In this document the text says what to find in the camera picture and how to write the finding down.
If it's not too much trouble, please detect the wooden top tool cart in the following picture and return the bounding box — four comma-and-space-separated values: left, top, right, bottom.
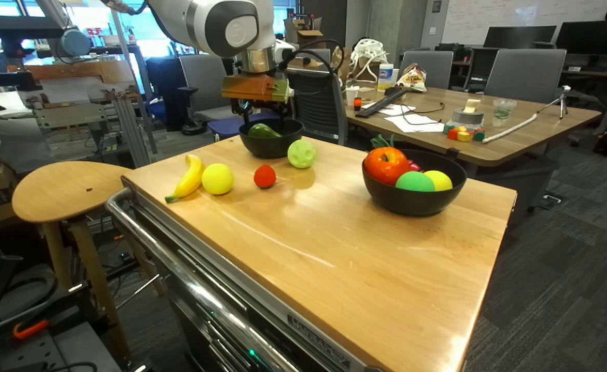
109, 133, 518, 372

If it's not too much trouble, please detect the large black bowl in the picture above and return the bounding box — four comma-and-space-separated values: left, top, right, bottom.
360, 147, 470, 219

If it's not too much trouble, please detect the black computer monitor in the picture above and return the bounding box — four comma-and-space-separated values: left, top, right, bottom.
483, 24, 560, 49
555, 19, 607, 58

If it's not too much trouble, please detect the white rope bundle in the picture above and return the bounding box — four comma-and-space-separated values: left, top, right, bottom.
349, 37, 391, 80

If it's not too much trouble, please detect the yellow banana toy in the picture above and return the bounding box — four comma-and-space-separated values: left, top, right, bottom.
163, 152, 207, 204

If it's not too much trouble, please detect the crumpled white bag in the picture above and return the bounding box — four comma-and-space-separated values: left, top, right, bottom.
396, 64, 429, 93

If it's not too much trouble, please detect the white paper sheet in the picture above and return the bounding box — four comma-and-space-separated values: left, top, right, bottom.
379, 101, 416, 118
389, 112, 446, 135

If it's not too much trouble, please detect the round wooden stool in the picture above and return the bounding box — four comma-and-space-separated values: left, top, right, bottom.
11, 162, 137, 367

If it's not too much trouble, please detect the clear plastic cup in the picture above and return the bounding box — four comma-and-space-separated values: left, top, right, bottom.
492, 97, 518, 127

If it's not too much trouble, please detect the small silver tripod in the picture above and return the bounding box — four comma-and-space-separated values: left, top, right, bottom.
549, 82, 574, 119

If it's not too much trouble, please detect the wooden conference table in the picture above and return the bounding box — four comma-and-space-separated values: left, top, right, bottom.
250, 75, 604, 169

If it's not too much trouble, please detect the black power strip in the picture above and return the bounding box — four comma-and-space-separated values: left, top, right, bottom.
355, 82, 413, 119

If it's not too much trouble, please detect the clear plastic bottle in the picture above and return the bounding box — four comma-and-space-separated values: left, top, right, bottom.
377, 61, 396, 93

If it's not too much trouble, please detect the orange handled clamp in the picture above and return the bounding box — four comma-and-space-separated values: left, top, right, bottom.
11, 317, 51, 344

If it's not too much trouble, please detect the white stick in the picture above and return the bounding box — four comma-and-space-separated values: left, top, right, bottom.
482, 112, 542, 144

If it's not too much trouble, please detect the green pear toy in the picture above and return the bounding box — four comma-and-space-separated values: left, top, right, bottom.
248, 121, 284, 142

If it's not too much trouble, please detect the yellow round fruit toy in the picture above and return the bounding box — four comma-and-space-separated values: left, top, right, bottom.
423, 167, 454, 195
200, 162, 238, 198

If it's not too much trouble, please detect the red strawberry toy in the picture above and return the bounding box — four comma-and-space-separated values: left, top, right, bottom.
253, 163, 280, 191

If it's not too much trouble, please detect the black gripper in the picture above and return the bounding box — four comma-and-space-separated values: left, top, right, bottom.
232, 101, 291, 131

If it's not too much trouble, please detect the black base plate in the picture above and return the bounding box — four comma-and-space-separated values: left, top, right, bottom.
0, 319, 125, 372

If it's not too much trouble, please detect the orange fruit toy green stem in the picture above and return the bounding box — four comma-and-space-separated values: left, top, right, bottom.
361, 133, 416, 189

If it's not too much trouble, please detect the green round fruit toy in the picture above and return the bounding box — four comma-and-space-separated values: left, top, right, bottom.
394, 169, 439, 195

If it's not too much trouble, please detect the grey office chair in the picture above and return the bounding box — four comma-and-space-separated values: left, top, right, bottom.
483, 47, 568, 106
399, 47, 456, 91

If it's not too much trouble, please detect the small black bowl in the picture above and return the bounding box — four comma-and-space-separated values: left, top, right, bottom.
238, 118, 303, 162

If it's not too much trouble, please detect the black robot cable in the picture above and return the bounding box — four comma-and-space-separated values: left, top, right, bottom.
280, 46, 342, 91

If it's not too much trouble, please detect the chrome cart handle bar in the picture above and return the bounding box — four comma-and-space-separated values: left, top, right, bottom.
106, 189, 306, 372

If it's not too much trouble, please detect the black mesh office chair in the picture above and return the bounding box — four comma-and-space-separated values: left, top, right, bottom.
285, 67, 352, 147

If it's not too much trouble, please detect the light green dimpled ball toy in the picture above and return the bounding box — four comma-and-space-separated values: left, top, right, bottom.
285, 137, 318, 171

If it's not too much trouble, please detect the aluminium frame stand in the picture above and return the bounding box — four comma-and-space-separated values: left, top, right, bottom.
33, 96, 153, 169

